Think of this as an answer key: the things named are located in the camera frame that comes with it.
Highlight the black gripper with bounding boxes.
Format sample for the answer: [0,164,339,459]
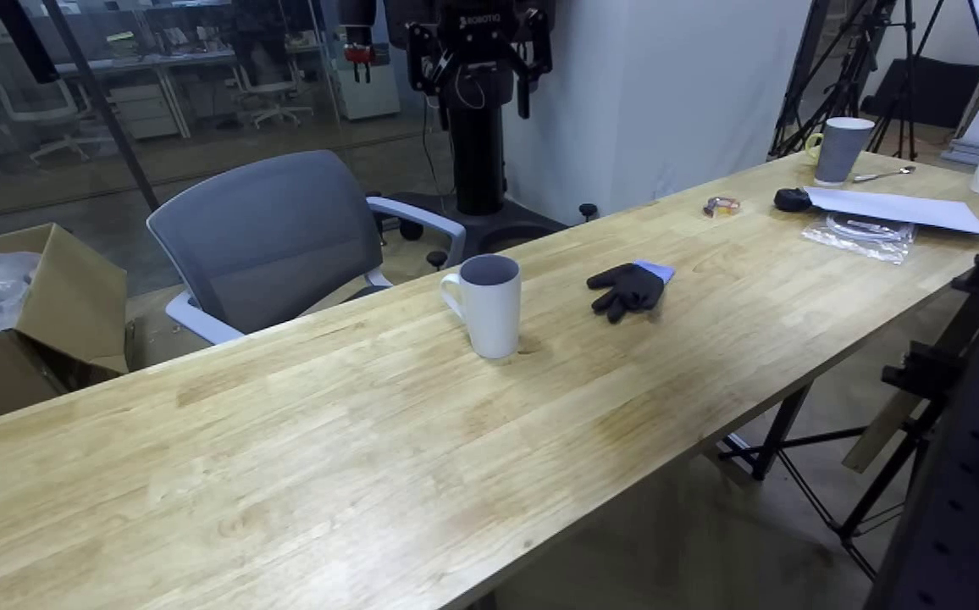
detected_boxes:
[407,0,553,117]

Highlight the white ceramic mug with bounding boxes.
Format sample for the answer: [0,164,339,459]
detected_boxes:
[442,253,521,358]

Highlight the black work glove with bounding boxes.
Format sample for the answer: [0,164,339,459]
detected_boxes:
[585,262,674,325]

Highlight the grey office chair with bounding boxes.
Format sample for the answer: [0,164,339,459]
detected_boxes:
[146,148,469,347]

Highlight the small tape roll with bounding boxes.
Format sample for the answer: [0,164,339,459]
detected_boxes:
[702,195,741,218]

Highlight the black small object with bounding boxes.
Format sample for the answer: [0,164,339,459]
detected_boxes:
[774,190,813,215]

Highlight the grey paper cup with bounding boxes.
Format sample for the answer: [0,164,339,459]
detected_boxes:
[818,114,873,184]

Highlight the black tripod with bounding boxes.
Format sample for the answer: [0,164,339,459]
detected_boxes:
[767,0,979,164]

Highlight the clear plastic bag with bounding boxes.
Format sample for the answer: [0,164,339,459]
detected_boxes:
[804,215,916,265]

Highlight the white paper sheets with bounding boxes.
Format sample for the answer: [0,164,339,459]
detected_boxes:
[807,187,979,238]

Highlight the cardboard box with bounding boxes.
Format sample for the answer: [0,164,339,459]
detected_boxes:
[0,225,129,412]

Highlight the black metal stand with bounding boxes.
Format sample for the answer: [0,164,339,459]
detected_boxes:
[864,259,979,610]

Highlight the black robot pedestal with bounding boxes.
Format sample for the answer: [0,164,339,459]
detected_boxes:
[371,107,559,268]

